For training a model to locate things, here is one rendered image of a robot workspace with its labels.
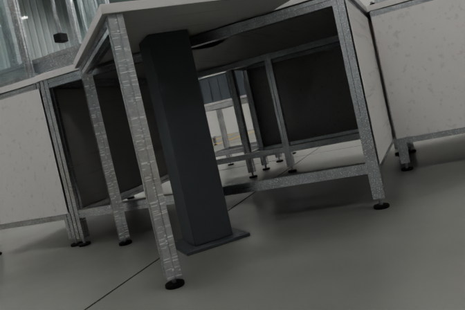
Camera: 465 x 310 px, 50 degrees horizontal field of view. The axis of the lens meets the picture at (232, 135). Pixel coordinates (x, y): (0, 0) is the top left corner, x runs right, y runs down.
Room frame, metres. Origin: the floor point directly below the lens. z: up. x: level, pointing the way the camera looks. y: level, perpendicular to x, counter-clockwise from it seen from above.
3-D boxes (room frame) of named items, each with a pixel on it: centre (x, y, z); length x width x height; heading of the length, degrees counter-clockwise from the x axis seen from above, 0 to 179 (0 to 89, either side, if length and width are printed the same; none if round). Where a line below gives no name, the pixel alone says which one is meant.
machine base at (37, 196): (3.18, 0.89, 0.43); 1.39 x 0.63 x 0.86; 157
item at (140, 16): (1.98, 0.14, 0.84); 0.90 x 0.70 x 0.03; 23
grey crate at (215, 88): (4.49, -0.13, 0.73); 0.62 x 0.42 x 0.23; 67
